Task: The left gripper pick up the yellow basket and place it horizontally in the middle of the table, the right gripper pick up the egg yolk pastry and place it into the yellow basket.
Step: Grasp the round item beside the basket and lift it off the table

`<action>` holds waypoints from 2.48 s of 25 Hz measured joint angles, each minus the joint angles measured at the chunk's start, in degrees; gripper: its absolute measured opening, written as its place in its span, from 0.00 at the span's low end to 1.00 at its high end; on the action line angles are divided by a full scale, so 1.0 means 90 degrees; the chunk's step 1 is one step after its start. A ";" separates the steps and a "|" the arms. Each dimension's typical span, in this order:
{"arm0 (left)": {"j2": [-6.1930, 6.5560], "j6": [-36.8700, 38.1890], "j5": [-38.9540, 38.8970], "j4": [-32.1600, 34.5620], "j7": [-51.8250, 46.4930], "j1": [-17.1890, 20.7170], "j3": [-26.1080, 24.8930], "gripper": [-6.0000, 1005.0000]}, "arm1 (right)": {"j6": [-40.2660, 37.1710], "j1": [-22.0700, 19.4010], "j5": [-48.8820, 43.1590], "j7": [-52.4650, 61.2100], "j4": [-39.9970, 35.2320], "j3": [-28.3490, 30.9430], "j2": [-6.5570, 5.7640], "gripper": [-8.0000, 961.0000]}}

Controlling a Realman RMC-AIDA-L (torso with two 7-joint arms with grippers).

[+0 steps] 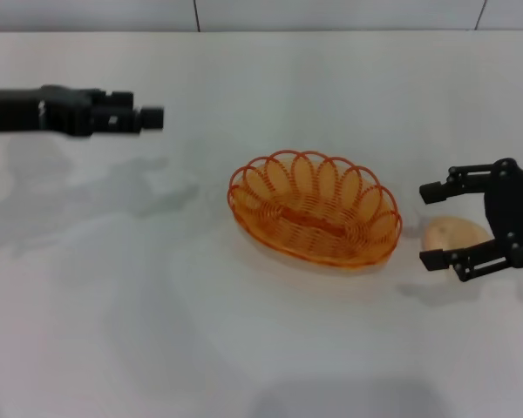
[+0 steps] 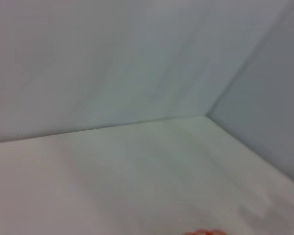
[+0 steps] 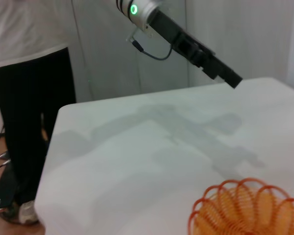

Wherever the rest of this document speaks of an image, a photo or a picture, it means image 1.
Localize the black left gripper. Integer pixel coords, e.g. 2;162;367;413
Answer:
0;84;165;138

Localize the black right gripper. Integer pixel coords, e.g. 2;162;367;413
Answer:
418;157;523;284

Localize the round beige bread bun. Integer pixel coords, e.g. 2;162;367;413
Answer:
423;215;494;273

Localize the orange woven plastic basket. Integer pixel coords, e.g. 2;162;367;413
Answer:
227;149;404;273

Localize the white tablecloth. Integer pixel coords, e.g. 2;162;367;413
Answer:
0;30;523;418

